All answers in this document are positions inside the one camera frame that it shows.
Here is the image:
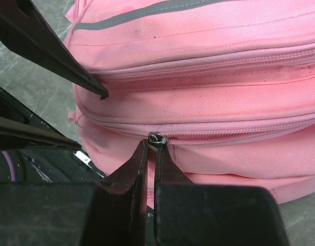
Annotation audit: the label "pink student backpack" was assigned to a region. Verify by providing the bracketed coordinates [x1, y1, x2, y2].
[65, 1, 315, 203]

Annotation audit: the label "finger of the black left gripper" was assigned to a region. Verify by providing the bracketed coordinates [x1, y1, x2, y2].
[0, 117, 82, 151]
[0, 0, 109, 99]

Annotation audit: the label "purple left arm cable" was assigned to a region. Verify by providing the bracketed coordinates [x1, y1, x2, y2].
[1, 151, 19, 181]

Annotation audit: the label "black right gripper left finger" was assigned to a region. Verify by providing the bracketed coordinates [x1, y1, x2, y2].
[95, 139, 148, 245]

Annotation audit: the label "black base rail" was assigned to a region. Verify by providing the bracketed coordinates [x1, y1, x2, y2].
[0, 87, 106, 182]

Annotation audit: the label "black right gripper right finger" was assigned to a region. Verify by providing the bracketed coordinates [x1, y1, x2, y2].
[154, 145, 194, 202]

